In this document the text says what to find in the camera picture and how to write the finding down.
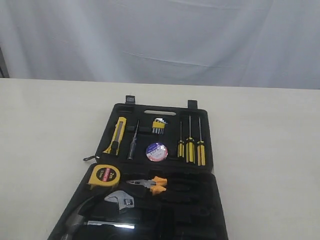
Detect yellow utility knife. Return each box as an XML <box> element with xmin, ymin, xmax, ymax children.
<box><xmin>103</xmin><ymin>116</ymin><xmax>127</xmax><ymax>156</ymax></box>

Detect black electrical tape roll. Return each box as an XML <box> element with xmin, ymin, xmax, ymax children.
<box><xmin>145</xmin><ymin>142</ymin><xmax>168</xmax><ymax>162</ymax></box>

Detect silver adjustable wrench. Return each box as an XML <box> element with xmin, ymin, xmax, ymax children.
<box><xmin>104</xmin><ymin>190</ymin><xmax>135</xmax><ymax>212</ymax></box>

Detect left yellow black screwdriver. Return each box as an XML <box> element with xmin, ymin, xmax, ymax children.
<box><xmin>177</xmin><ymin>122</ymin><xmax>185</xmax><ymax>158</ymax></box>

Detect yellow hex key set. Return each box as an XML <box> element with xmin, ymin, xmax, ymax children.
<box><xmin>151</xmin><ymin>117</ymin><xmax>168</xmax><ymax>135</ymax></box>

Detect orange handled combination pliers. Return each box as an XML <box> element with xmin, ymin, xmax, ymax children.
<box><xmin>125</xmin><ymin>172</ymin><xmax>213</xmax><ymax>198</ymax></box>

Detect black plastic tool case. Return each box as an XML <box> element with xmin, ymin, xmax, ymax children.
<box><xmin>49</xmin><ymin>95</ymin><xmax>228</xmax><ymax>240</ymax></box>

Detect yellow tape measure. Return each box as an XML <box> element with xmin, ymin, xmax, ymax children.
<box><xmin>83</xmin><ymin>156</ymin><xmax>121</xmax><ymax>189</ymax></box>

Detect yellow black screwdriver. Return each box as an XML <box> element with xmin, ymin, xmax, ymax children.
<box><xmin>197</xmin><ymin>117</ymin><xmax>206</xmax><ymax>166</ymax></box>
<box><xmin>177</xmin><ymin>122</ymin><xmax>185</xmax><ymax>158</ymax></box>
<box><xmin>186</xmin><ymin>115</ymin><xmax>195</xmax><ymax>164</ymax></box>

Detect steel claw hammer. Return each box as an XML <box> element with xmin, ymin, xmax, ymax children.
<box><xmin>60</xmin><ymin>197</ymin><xmax>135</xmax><ymax>240</ymax></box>

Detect right yellow black screwdriver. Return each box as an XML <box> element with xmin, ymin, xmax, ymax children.
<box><xmin>197</xmin><ymin>117</ymin><xmax>206</xmax><ymax>166</ymax></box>

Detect middle yellow black screwdriver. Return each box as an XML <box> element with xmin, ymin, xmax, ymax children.
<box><xmin>186</xmin><ymin>115</ymin><xmax>195</xmax><ymax>164</ymax></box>

